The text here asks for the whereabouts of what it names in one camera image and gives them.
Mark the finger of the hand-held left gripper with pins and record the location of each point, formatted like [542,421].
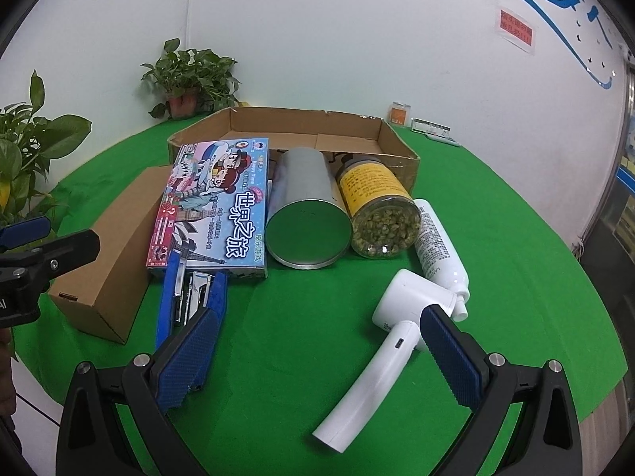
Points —
[25,232]
[64,253]

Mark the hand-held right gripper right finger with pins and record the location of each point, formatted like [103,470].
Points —
[454,362]

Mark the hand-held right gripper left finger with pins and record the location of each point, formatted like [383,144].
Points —
[186,357]

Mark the small brown cardboard box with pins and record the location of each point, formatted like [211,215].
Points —
[114,258]

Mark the blue stapler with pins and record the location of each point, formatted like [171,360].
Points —
[171,297]

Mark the white hair dryer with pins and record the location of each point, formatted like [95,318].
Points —
[377,382]

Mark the white plastic bottle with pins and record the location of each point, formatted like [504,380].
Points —
[436,248]

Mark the colourful printed packet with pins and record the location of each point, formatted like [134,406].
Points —
[218,208]

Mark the silver metal tin can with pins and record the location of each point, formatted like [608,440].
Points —
[305,230]

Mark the yellow label glass jar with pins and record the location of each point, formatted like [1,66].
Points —
[372,183]

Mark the large cardboard tray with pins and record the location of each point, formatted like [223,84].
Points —
[297,124]

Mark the large-leaf green plant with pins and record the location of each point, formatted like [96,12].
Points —
[30,144]

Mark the green tablecloth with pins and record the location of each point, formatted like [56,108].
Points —
[297,332]

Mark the potted plant in orange pot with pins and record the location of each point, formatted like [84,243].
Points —
[193,69]

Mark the yellow flat packet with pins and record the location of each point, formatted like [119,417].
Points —
[243,104]

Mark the small orange box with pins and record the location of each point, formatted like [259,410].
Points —
[398,115]

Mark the blue wall decal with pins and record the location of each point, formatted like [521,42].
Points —
[603,83]

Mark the red wall notice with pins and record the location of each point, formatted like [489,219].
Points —
[516,29]

